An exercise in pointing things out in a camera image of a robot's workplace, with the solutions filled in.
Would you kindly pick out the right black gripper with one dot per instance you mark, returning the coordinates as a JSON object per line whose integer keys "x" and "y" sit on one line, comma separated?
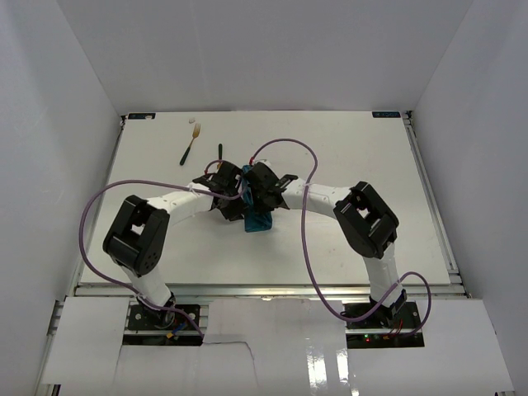
{"x": 259, "y": 202}

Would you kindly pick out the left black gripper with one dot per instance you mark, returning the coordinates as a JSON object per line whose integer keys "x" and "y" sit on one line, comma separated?
{"x": 234, "y": 207}

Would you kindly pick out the teal cloth napkin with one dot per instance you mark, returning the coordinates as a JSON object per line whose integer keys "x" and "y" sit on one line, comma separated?
{"x": 253, "y": 221}

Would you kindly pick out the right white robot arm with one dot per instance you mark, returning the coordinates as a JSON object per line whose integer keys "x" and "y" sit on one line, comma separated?
{"x": 368, "y": 224}

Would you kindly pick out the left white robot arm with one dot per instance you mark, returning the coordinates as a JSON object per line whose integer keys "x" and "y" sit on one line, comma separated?
{"x": 137, "y": 235}

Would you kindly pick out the white cardboard front cover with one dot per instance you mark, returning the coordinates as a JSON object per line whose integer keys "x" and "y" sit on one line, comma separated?
{"x": 276, "y": 347}

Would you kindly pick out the left blue table label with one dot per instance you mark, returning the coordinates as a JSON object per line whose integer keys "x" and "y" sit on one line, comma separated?
{"x": 141, "y": 116}

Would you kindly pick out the blue table label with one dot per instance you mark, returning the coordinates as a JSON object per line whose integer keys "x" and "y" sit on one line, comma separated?
{"x": 386, "y": 114}
{"x": 141, "y": 116}

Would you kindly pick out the right blue table label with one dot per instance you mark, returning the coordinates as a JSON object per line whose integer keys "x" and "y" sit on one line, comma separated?
{"x": 386, "y": 114}

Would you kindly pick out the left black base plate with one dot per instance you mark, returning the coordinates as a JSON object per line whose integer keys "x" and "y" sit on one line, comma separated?
{"x": 142, "y": 319}

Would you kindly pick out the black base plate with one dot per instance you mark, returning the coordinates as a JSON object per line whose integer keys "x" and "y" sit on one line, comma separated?
{"x": 142, "y": 319}
{"x": 406, "y": 318}

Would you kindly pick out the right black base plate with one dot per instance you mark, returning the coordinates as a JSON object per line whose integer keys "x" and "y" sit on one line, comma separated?
{"x": 406, "y": 318}

